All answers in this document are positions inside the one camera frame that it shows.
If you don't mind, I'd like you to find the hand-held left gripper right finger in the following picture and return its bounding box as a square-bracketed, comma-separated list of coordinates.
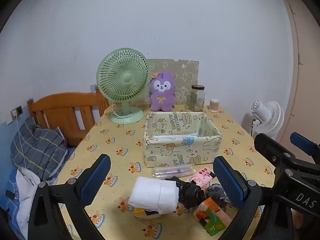
[212, 156, 293, 240]

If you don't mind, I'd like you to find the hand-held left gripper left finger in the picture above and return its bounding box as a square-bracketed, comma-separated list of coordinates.
[27, 154, 112, 240]

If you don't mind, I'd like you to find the white cloth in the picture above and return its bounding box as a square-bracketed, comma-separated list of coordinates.
[15, 166, 42, 239]

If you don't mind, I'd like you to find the clear pen pouch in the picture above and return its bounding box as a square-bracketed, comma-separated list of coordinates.
[152, 164, 194, 179]

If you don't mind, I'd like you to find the orange green tissue packet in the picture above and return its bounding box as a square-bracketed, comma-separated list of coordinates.
[192, 197, 232, 237]

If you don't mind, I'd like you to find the green patterned cardboard board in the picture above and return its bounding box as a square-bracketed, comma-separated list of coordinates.
[146, 59, 200, 105]

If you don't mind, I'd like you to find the yellow cartoon print tablecloth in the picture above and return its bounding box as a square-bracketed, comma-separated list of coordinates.
[55, 104, 275, 240]

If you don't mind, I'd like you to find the black cloth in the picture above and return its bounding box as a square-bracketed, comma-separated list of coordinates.
[166, 176, 205, 208]

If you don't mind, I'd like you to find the blue bed sheet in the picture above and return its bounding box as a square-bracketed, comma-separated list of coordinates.
[0, 147, 75, 233]

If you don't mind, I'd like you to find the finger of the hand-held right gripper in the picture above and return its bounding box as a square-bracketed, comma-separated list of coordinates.
[290, 132, 320, 164]
[254, 133, 320, 180]

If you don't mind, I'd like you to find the wooden bed headboard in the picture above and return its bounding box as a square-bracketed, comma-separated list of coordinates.
[27, 86, 110, 147]

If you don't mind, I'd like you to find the dark grey sock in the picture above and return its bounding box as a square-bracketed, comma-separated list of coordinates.
[205, 184, 230, 209]

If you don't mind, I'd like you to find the pink tissue packet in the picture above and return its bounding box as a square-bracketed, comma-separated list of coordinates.
[186, 168, 217, 188]

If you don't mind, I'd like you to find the glass jar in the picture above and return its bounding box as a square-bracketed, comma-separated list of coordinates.
[187, 85, 205, 112]

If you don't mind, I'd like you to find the white standing fan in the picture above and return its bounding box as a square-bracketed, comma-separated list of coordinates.
[250, 101, 285, 140]

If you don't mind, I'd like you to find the cotton swab container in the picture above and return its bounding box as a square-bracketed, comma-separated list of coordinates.
[209, 99, 220, 113]

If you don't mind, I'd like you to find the beige door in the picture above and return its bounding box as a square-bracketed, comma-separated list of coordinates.
[277, 0, 320, 150]

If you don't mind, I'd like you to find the white towel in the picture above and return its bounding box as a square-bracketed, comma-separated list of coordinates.
[128, 176, 180, 215]

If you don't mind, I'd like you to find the thin white cable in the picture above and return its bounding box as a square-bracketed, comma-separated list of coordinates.
[15, 115, 28, 168]

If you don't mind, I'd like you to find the purple plush toy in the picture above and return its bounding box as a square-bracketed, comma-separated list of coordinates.
[149, 71, 177, 112]

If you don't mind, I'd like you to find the grey plaid pillow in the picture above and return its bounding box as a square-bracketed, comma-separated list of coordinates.
[10, 119, 68, 182]

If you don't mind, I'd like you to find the cartoon print fabric storage box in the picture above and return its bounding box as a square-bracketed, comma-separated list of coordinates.
[143, 111, 222, 167]

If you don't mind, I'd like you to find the green desk fan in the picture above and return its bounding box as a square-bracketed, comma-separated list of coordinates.
[97, 48, 150, 124]

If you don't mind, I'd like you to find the wall socket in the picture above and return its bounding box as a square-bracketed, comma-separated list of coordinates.
[10, 106, 23, 119]

